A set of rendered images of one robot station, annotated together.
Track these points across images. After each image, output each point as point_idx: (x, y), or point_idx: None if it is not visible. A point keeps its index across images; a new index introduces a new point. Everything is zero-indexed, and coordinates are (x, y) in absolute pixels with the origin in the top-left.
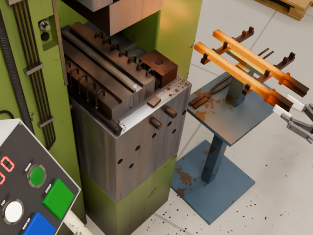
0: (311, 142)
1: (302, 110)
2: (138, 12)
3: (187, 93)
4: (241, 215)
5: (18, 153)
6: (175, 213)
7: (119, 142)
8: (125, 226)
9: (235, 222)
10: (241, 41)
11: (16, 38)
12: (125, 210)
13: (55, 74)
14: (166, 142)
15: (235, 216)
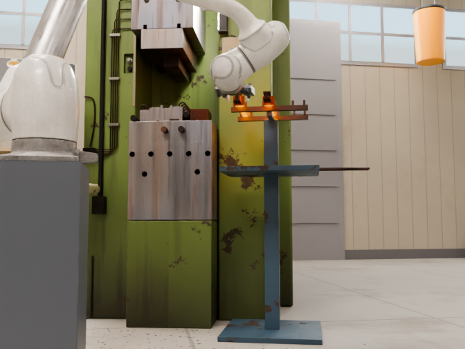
0: (215, 89)
1: (247, 96)
2: (162, 42)
3: (207, 128)
4: (261, 347)
5: None
6: (203, 332)
7: (131, 129)
8: (139, 291)
9: (247, 347)
10: (290, 118)
11: (111, 57)
12: (138, 251)
13: (128, 93)
14: (187, 180)
15: (254, 346)
